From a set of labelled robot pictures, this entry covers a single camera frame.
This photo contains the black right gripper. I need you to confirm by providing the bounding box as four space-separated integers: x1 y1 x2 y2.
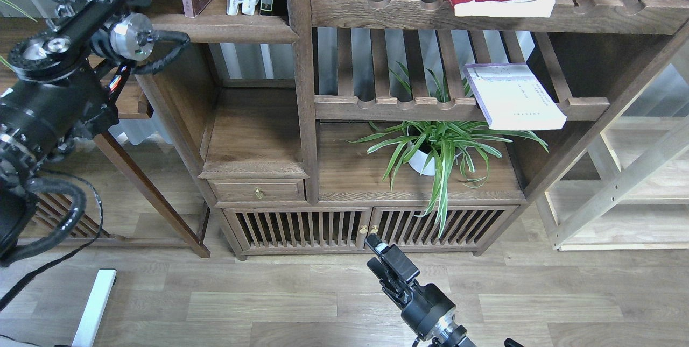
365 233 458 344

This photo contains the white lavender book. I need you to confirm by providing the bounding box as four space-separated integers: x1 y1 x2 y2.
463 63 567 131

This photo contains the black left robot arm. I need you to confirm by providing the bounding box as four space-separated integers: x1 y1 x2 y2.
1 0 191 267

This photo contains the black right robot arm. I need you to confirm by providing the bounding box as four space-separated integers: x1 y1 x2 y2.
365 234 474 346

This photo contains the white plant pot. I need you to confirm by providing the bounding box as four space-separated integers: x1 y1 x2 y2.
407 143 436 177

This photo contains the green spider plant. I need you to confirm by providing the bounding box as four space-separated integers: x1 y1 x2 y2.
347 62 549 235

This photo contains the dark wooden bookshelf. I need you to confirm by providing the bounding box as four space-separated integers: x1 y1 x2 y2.
138 0 687 259

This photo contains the light wooden rack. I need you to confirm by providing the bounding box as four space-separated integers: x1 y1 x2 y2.
536 45 688 251

